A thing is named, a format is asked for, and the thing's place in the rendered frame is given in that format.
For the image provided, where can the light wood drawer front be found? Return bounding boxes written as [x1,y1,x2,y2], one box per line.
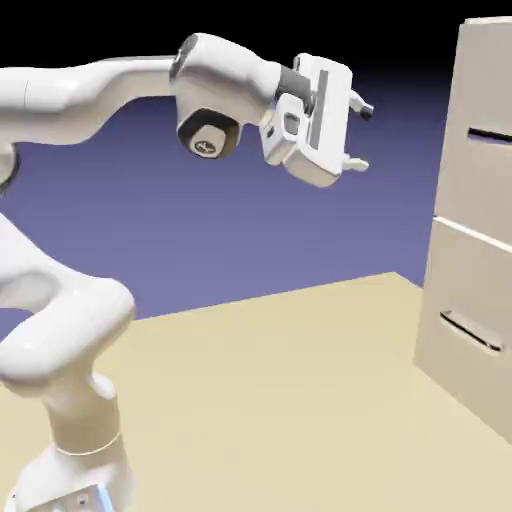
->
[414,220,512,444]
[434,17,512,247]

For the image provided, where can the dark metal drawer handle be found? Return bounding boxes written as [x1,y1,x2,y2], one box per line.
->
[467,127,512,144]
[438,310,504,354]

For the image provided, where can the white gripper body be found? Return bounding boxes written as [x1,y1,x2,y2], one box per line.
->
[279,52,354,189]

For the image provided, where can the light wood cabinet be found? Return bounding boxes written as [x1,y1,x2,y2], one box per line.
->
[413,16,512,445]

